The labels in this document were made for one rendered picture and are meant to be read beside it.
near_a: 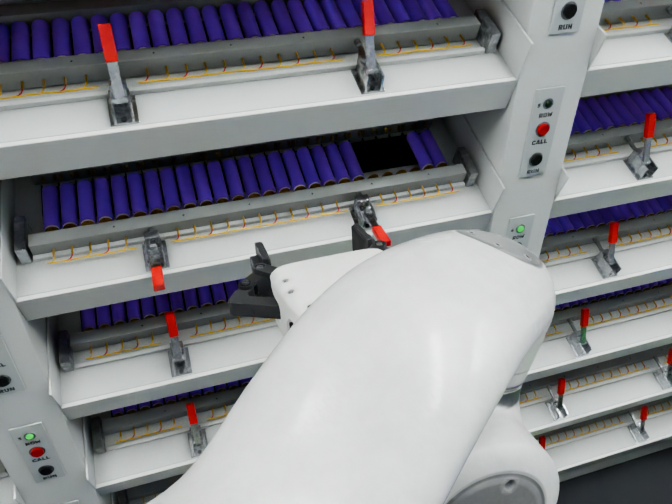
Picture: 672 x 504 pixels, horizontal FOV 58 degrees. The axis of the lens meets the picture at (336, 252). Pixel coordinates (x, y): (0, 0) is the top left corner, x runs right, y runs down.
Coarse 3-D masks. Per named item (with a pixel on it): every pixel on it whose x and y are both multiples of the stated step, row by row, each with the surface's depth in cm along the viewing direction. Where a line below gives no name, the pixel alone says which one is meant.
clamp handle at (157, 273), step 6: (150, 246) 71; (156, 246) 71; (150, 252) 72; (156, 252) 72; (156, 258) 71; (156, 264) 70; (156, 270) 69; (162, 270) 69; (156, 276) 68; (162, 276) 68; (156, 282) 67; (162, 282) 67; (156, 288) 67; (162, 288) 67
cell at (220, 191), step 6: (210, 162) 81; (216, 162) 81; (210, 168) 80; (216, 168) 80; (210, 174) 80; (216, 174) 79; (222, 174) 80; (210, 180) 80; (216, 180) 79; (222, 180) 79; (216, 186) 78; (222, 186) 79; (216, 192) 78; (222, 192) 78; (216, 198) 78; (222, 198) 78; (228, 198) 78
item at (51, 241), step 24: (432, 168) 83; (456, 168) 84; (288, 192) 78; (312, 192) 79; (336, 192) 79; (384, 192) 82; (144, 216) 74; (168, 216) 74; (192, 216) 75; (216, 216) 76; (240, 216) 77; (312, 216) 79; (48, 240) 71; (72, 240) 71; (96, 240) 73
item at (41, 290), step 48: (480, 144) 83; (0, 192) 71; (480, 192) 85; (0, 240) 67; (192, 240) 76; (240, 240) 76; (288, 240) 77; (336, 240) 78; (48, 288) 70; (96, 288) 71; (144, 288) 74
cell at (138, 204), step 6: (132, 174) 78; (138, 174) 78; (132, 180) 78; (138, 180) 78; (132, 186) 77; (138, 186) 77; (132, 192) 77; (138, 192) 77; (132, 198) 76; (138, 198) 76; (144, 198) 77; (132, 204) 76; (138, 204) 76; (144, 204) 76; (132, 210) 75; (138, 210) 75; (144, 210) 75
